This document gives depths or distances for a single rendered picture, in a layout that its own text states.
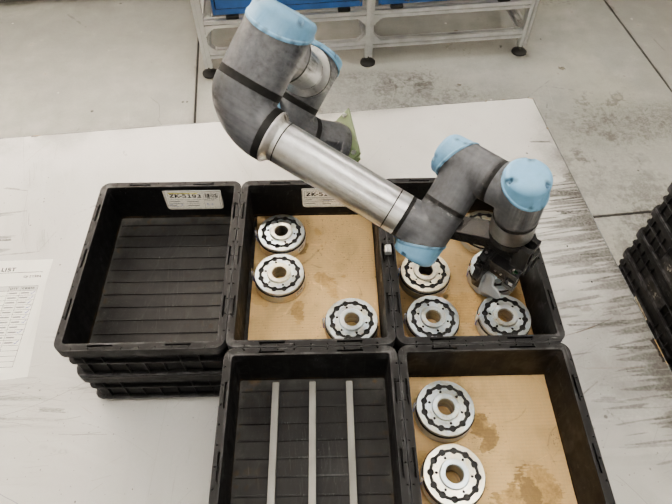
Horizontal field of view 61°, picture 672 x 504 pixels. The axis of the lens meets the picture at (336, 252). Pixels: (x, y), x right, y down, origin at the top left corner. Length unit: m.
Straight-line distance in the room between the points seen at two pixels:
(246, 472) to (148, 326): 0.36
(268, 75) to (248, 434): 0.61
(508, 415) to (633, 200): 1.79
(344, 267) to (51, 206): 0.83
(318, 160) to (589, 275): 0.79
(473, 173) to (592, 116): 2.19
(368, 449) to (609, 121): 2.37
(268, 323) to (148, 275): 0.29
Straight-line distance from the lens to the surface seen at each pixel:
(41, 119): 3.15
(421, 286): 1.16
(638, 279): 2.13
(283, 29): 0.96
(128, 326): 1.20
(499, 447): 1.07
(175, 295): 1.21
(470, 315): 1.17
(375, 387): 1.08
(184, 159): 1.66
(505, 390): 1.11
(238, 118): 0.97
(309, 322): 1.13
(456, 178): 0.93
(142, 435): 1.24
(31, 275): 1.53
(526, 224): 0.95
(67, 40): 3.66
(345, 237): 1.25
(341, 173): 0.94
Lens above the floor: 1.82
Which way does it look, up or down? 53 degrees down
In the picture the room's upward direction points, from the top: straight up
